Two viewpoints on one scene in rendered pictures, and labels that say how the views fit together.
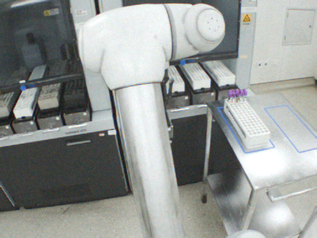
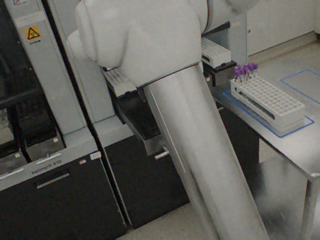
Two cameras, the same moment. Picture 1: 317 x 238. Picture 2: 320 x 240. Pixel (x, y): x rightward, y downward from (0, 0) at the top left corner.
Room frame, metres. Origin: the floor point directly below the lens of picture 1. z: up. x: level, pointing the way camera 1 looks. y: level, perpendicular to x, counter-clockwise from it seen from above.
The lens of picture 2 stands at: (0.04, 0.15, 1.53)
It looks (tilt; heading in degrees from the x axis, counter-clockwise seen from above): 35 degrees down; 350
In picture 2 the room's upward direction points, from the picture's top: 12 degrees counter-clockwise
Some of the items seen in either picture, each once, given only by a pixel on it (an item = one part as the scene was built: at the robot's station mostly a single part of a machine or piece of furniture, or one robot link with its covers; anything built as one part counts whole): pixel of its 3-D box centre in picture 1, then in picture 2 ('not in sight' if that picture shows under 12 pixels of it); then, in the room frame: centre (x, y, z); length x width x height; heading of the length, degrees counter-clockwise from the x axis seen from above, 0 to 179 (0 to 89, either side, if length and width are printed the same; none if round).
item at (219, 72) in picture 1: (217, 71); (205, 50); (1.47, -0.38, 0.83); 0.30 x 0.10 x 0.06; 9
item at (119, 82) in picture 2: not in sight; (115, 77); (1.47, 0.08, 0.83); 0.30 x 0.10 x 0.06; 9
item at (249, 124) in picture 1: (245, 120); (264, 99); (0.93, -0.38, 0.85); 0.30 x 0.10 x 0.06; 6
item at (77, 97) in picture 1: (74, 98); (35, 122); (1.24, 0.45, 0.85); 0.12 x 0.02 x 0.06; 99
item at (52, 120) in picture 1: (57, 93); (2, 123); (1.45, 0.64, 0.78); 0.73 x 0.14 x 0.09; 9
